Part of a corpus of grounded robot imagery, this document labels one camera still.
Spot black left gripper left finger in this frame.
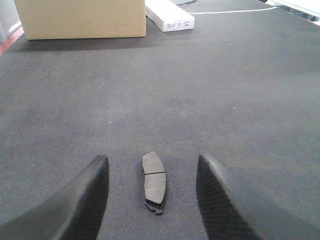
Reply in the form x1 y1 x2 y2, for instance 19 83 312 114
0 155 110 240

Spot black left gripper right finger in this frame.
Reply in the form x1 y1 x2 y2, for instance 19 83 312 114
196 154 320 240

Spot grey brake pad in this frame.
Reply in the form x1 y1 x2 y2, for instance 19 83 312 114
141 151 167 215

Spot black conveyor belt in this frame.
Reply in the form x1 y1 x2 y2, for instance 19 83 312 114
0 0 320 240

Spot large cardboard box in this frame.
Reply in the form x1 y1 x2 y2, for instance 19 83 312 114
14 0 146 40

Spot long white carton box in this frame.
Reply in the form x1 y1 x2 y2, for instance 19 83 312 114
145 0 195 32

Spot red metal conveyor frame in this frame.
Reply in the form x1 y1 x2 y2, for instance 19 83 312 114
0 26 24 55

